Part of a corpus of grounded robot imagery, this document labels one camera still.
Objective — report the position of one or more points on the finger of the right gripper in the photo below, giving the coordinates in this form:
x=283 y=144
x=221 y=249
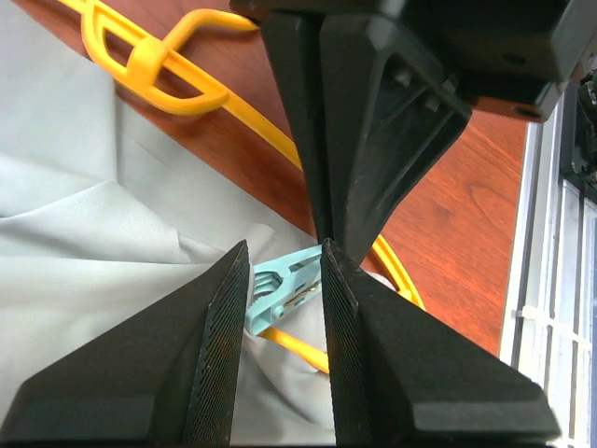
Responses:
x=292 y=44
x=391 y=113

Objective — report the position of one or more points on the yellow hanger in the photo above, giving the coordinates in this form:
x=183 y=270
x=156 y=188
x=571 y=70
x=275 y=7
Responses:
x=155 y=70

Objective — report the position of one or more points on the grey underwear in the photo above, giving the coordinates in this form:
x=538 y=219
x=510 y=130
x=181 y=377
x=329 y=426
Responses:
x=102 y=213

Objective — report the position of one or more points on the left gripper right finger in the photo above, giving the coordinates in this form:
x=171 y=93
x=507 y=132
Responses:
x=399 y=375

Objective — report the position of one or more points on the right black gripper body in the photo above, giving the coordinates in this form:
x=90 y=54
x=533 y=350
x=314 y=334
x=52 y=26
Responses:
x=513 y=58

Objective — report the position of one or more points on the aluminium rail frame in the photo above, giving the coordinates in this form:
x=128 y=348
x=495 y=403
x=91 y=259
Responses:
x=549 y=329

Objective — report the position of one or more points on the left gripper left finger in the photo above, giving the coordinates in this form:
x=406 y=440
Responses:
x=165 y=375

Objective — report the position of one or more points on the light blue clothespin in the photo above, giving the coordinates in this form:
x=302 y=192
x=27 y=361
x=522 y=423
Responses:
x=281 y=286

